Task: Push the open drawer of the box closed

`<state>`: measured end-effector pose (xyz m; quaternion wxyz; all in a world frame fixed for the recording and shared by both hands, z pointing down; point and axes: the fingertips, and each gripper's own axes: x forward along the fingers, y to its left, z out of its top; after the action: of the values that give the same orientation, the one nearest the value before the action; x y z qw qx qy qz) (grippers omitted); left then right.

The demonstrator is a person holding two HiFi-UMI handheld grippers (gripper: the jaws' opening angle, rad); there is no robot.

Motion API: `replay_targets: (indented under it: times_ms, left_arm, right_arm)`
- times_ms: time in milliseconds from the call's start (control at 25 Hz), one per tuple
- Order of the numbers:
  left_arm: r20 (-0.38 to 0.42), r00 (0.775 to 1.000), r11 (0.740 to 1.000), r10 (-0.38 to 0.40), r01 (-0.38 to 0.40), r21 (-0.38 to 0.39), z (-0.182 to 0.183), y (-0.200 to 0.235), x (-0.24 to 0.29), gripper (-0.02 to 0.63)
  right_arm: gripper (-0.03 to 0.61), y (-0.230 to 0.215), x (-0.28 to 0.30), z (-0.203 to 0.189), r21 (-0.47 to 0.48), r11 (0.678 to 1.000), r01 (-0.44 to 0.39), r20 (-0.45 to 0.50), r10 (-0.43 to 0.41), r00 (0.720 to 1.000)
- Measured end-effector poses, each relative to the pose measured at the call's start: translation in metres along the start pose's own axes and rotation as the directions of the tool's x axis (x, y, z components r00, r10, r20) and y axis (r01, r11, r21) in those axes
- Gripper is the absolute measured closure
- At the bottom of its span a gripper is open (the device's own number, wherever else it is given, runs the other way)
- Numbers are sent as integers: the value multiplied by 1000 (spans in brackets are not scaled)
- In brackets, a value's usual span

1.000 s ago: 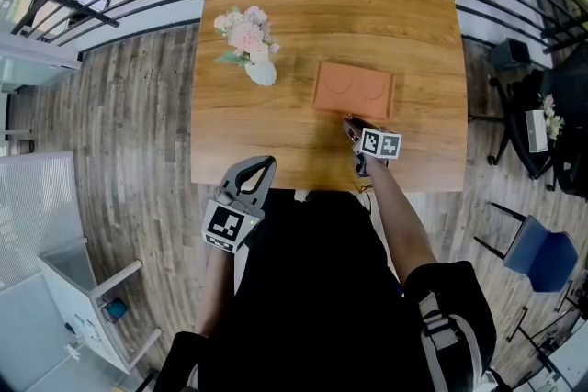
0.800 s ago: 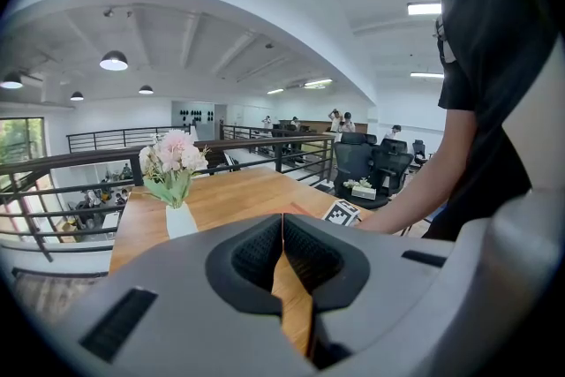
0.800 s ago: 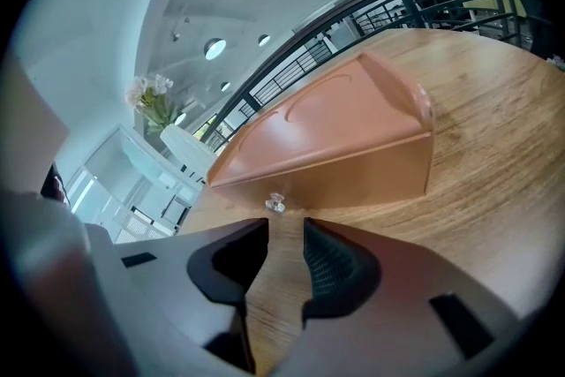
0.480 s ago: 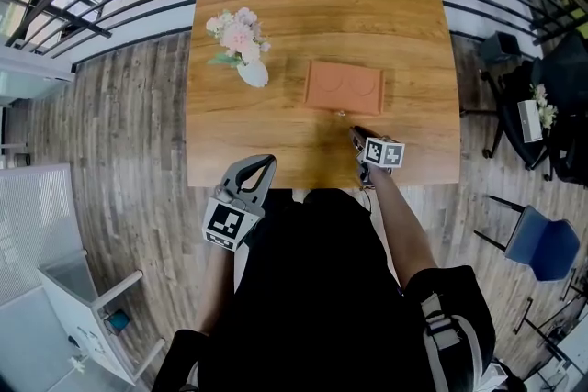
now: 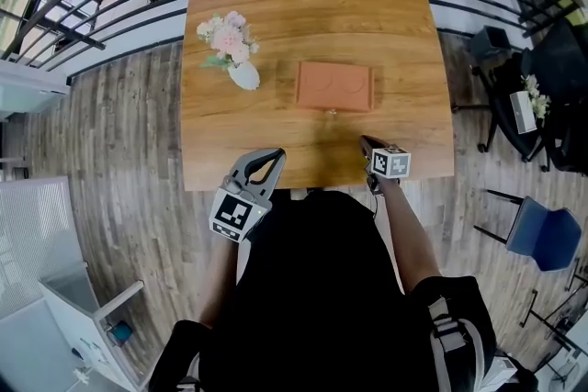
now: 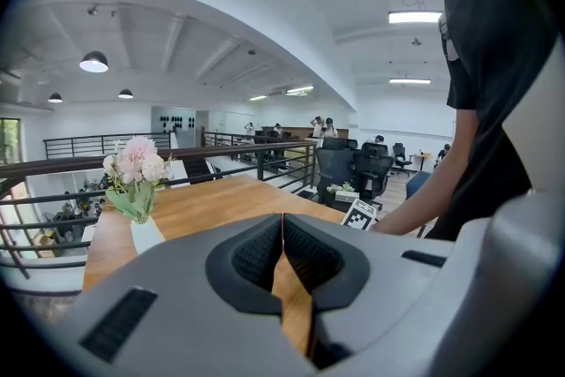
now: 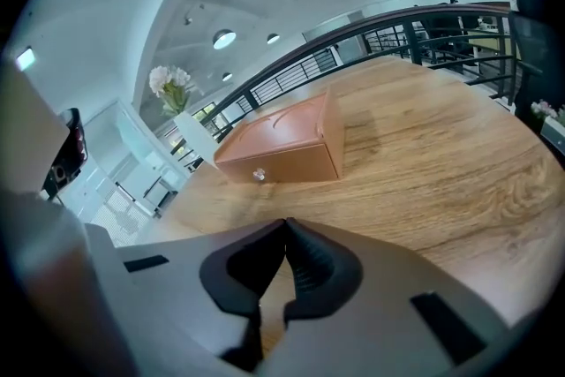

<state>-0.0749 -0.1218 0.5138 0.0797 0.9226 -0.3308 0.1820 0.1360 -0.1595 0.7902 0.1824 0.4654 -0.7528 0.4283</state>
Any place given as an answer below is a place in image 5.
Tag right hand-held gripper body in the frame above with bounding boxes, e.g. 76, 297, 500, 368
366, 144, 413, 197

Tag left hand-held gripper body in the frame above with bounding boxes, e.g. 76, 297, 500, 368
209, 174, 275, 245

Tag terracotta box drawer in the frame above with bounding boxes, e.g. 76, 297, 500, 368
295, 102, 374, 117

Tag terracotta box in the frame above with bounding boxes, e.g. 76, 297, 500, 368
293, 61, 375, 114

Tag person's left forearm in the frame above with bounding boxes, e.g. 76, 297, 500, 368
197, 237, 241, 328

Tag person's right forearm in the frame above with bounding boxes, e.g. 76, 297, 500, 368
379, 179, 443, 296

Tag white rectangular planter box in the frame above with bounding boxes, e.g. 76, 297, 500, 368
509, 90, 538, 136

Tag white ceramic vase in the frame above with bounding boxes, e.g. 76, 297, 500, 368
226, 60, 262, 91

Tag person's black clothing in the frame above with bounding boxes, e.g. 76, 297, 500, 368
147, 189, 498, 392

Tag pink and white flower bouquet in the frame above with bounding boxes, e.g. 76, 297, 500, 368
196, 9, 261, 71

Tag black square bin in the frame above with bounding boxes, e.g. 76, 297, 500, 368
469, 25, 513, 61

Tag cream artificial flowers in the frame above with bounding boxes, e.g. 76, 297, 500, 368
520, 73, 552, 121

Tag teal small container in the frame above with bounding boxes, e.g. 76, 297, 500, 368
108, 319, 133, 347

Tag blue folding chair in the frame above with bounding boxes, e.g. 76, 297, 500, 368
473, 189, 585, 291

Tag white mesh panel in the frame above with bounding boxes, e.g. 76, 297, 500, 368
0, 175, 89, 319

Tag black metal railing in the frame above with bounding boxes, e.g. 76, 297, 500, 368
0, 0, 588, 84

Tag white cabinet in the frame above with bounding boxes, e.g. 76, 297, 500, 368
0, 278, 146, 392

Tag white side table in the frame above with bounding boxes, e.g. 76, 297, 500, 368
0, 58, 72, 121

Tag grey shoulder strap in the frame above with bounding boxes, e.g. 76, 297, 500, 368
427, 297, 486, 392

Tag black metal frame stand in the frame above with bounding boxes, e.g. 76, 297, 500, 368
517, 287, 588, 364

